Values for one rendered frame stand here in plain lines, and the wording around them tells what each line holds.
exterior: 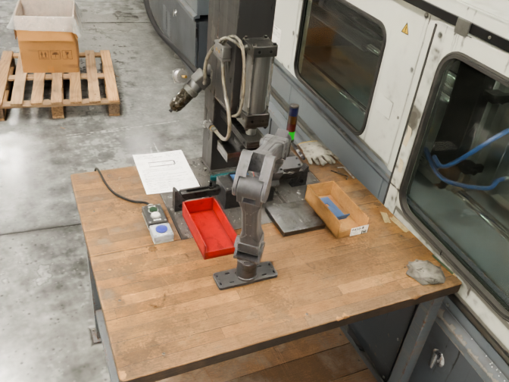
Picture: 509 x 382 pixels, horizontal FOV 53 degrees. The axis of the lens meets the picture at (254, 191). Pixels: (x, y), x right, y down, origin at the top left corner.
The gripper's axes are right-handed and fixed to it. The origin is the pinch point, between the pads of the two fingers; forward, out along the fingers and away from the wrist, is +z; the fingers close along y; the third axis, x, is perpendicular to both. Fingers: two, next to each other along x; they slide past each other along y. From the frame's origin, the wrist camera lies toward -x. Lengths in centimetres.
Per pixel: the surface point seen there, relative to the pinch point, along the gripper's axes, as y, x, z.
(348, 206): -10.8, -35.9, 7.0
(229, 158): 11.1, 8.3, -1.7
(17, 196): 97, 84, 175
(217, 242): -15.1, 17.1, 8.9
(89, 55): 285, 8, 262
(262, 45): 31.9, -0.3, -34.6
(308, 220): -13.6, -17.9, 7.3
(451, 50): 15, -57, -49
